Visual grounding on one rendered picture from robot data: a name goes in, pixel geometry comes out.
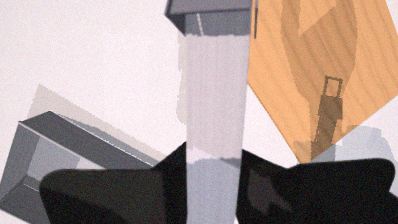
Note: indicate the light wooden board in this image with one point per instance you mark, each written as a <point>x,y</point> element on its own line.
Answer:
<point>322,67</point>

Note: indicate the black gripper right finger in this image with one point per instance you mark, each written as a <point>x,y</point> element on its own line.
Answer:
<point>269,193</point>

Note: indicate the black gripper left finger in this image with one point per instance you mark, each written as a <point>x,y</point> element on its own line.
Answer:
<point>119,196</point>

